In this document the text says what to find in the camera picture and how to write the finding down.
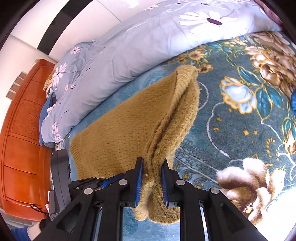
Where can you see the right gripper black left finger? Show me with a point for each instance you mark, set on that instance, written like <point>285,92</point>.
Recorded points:
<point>96,214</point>

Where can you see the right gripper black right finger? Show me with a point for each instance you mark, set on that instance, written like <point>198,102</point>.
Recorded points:
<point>205,215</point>

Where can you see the mustard yellow knit sweater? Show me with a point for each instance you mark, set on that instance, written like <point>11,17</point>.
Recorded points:
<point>151,124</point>

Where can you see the blue sleeve forearm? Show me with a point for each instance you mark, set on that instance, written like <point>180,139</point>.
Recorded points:
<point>21,234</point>

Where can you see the person's left hand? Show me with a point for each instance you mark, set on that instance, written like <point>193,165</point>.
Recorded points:
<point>36,229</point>

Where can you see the orange wooden headboard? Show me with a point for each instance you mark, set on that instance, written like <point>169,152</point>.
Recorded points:
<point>25,164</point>

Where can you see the blue floral bed blanket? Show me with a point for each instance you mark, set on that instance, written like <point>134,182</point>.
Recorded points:
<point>243,138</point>

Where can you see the blue pillow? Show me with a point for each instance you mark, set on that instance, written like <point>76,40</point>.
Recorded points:
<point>48,104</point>

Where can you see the yellow cartoon pillow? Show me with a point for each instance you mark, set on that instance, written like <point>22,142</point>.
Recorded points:
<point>49,79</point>

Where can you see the white glossy wardrobe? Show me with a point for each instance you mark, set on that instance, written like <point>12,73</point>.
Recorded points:
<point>51,28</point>

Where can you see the light blue floral duvet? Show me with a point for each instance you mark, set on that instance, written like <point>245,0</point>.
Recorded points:
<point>89,72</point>

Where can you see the black camera box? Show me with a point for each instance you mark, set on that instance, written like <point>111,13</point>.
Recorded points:
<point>59,197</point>

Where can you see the wall switch panels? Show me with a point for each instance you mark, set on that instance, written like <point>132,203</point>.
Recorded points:
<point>16,85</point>

